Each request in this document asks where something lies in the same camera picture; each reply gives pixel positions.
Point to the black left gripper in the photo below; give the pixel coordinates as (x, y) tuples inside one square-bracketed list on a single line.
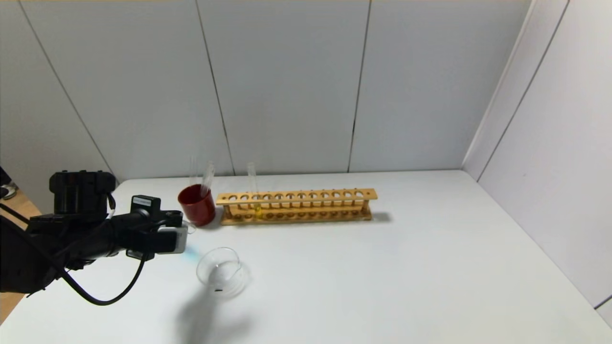
[(145, 205)]

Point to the test tube with blue pigment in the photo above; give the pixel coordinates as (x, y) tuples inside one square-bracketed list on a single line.
[(192, 253)]

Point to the test tube with yellow pigment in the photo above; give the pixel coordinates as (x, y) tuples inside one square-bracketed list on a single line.
[(253, 184)]

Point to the empty glass test tube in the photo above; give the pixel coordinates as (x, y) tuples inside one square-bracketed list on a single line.
[(207, 179), (194, 172)]

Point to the wooden test tube rack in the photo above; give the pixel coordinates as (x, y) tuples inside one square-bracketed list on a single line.
[(296, 196)]

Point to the dark red cup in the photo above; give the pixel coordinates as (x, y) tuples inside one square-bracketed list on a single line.
[(197, 210)]

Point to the clear glass beaker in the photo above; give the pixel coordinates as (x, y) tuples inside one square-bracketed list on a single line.
[(222, 274)]

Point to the dark shoe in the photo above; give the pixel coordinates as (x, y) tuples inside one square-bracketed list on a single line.
[(5, 191)]

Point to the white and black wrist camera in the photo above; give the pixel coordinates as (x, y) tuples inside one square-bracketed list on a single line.
[(172, 239)]

